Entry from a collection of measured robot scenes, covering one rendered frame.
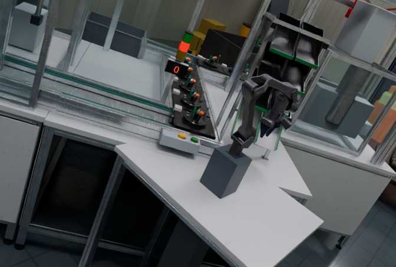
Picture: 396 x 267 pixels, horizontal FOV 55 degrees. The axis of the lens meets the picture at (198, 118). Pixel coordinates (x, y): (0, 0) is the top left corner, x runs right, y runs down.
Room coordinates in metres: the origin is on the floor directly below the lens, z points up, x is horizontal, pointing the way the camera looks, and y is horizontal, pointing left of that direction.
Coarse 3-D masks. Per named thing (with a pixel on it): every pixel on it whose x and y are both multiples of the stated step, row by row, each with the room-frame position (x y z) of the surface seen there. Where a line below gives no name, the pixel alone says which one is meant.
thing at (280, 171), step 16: (224, 96) 3.03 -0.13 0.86; (64, 128) 1.61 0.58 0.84; (80, 128) 1.63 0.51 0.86; (96, 128) 1.70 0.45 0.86; (144, 144) 1.74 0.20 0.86; (192, 160) 1.79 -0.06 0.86; (208, 160) 1.86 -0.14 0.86; (256, 160) 2.11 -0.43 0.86; (272, 160) 2.21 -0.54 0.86; (288, 160) 2.31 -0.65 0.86; (256, 176) 1.92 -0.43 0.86; (272, 176) 2.00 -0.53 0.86; (288, 176) 2.09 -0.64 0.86; (288, 192) 1.93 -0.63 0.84; (304, 192) 1.97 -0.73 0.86
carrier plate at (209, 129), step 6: (174, 114) 2.01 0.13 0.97; (180, 114) 2.04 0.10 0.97; (174, 120) 1.94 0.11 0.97; (180, 120) 1.96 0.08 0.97; (210, 120) 2.14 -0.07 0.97; (174, 126) 1.88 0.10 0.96; (180, 126) 1.89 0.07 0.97; (186, 126) 1.92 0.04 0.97; (192, 126) 1.95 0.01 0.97; (210, 126) 2.06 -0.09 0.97; (198, 132) 1.91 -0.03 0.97; (204, 132) 1.95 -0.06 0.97; (210, 132) 1.98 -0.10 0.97; (210, 138) 1.93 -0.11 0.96
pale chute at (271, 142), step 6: (264, 114) 2.13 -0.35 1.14; (258, 126) 2.11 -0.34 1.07; (282, 126) 2.12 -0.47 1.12; (258, 132) 2.04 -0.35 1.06; (276, 132) 2.12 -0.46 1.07; (258, 138) 2.06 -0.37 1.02; (264, 138) 2.07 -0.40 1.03; (270, 138) 2.09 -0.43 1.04; (276, 138) 2.10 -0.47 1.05; (258, 144) 2.04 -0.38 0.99; (264, 144) 2.05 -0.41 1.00; (270, 144) 2.06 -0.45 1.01; (276, 144) 2.05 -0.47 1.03
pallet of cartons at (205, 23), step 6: (204, 24) 7.81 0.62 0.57; (210, 24) 7.76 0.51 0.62; (216, 24) 7.84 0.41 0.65; (222, 24) 8.16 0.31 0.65; (198, 30) 7.84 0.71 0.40; (204, 30) 7.79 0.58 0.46; (222, 30) 8.07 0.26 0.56; (198, 36) 7.34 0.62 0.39; (204, 36) 7.59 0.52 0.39; (192, 42) 7.29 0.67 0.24; (198, 42) 7.27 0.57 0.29; (192, 48) 7.27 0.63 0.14; (198, 48) 7.22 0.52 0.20; (192, 54) 7.23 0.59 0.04; (198, 54) 7.19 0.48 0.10
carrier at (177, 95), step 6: (174, 90) 2.32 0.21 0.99; (204, 90) 2.31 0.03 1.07; (174, 96) 2.28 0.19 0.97; (180, 96) 2.32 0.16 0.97; (186, 96) 2.31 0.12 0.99; (192, 96) 2.26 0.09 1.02; (174, 102) 2.18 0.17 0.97; (180, 102) 2.22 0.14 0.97; (186, 102) 2.21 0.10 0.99; (198, 102) 2.30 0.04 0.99; (204, 102) 2.40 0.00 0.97; (186, 108) 2.16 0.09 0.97; (192, 108) 2.20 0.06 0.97; (198, 108) 2.23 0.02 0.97; (204, 108) 2.29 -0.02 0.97; (204, 114) 2.19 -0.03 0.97
